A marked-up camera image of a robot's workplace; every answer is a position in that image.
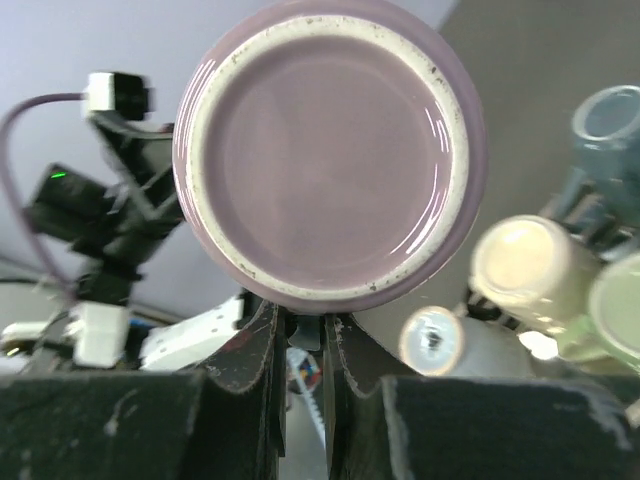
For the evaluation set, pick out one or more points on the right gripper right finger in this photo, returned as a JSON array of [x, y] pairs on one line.
[[385, 422]]

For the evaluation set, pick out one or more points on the light blue white mug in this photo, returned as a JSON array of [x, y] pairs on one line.
[[436, 342]]

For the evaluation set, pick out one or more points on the green mug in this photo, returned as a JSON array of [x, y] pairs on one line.
[[609, 328]]

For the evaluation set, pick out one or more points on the purple mug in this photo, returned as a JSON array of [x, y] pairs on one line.
[[330, 156]]

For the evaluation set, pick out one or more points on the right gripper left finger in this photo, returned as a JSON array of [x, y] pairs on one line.
[[223, 419]]

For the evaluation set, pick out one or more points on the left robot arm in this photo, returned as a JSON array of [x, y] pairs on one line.
[[118, 229]]

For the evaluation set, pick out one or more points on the grey blue mug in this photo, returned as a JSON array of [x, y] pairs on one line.
[[601, 193]]

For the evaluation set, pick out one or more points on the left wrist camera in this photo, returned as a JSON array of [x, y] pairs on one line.
[[129, 95]]

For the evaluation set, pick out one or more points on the cream mug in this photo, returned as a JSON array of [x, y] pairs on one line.
[[533, 270]]

